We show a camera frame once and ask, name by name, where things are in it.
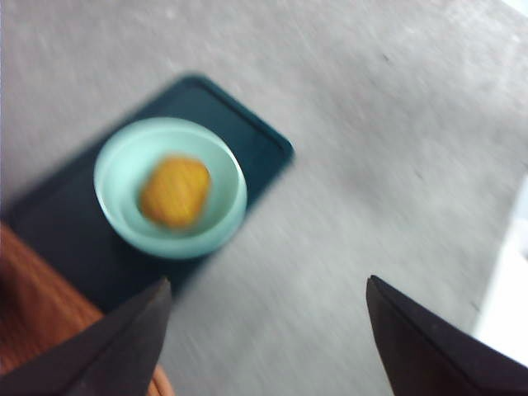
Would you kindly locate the black rectangular tray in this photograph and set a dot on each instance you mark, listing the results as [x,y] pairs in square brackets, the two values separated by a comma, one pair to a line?
[62,231]

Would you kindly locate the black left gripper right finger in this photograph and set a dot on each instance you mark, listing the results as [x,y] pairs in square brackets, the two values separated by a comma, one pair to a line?
[441,354]

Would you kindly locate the teal ribbed bowl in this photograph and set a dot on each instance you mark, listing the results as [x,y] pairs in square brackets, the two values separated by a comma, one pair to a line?
[123,165]

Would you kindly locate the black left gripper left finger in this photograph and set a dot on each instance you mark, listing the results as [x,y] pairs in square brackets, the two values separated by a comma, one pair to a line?
[95,354]

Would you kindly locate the brown wicker basket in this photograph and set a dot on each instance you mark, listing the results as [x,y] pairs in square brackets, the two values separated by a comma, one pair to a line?
[37,305]

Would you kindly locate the orange yellow fruit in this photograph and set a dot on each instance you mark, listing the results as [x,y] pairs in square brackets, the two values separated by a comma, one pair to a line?
[175,191]

